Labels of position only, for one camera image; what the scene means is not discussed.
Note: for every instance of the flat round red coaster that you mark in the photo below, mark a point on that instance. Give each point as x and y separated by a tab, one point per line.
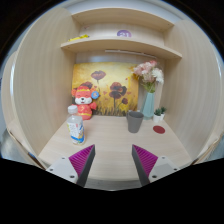
159	129

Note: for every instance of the yellow poppy flower painting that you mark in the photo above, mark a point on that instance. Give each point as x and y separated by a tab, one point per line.
110	76

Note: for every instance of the red plush toy figure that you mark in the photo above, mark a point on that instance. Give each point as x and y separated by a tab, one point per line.
84	103

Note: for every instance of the grey cup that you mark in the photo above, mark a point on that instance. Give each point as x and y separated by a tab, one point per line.
135	121

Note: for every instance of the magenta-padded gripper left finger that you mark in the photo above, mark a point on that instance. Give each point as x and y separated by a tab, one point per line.
63	168

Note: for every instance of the small potted green plant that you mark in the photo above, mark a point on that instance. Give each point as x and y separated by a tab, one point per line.
157	115

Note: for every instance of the pink and white flower bouquet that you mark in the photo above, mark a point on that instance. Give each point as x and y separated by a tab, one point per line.
148	73

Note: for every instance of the teal faceted vase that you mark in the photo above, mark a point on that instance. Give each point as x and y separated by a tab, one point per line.
148	106

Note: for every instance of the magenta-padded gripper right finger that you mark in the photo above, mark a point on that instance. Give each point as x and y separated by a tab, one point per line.
160	168

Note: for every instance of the clear plastic drink bottle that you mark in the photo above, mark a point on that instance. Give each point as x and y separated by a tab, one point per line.
76	128

